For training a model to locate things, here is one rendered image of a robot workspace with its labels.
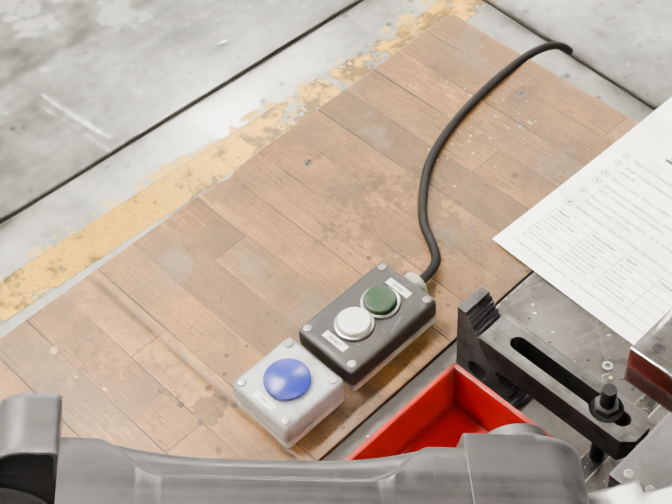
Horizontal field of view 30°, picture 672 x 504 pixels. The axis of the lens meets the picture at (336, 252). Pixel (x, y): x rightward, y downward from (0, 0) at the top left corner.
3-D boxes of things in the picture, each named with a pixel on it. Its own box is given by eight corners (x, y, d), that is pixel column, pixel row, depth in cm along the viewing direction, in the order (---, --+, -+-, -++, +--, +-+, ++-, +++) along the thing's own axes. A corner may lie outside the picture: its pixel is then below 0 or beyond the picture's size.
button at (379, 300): (357, 312, 110) (356, 298, 109) (380, 293, 111) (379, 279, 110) (381, 330, 109) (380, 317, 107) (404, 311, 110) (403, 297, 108)
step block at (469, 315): (455, 368, 108) (457, 306, 101) (478, 348, 109) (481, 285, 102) (513, 412, 105) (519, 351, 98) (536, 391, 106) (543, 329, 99)
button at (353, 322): (331, 334, 109) (330, 320, 107) (355, 314, 110) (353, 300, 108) (355, 352, 107) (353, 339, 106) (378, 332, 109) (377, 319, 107)
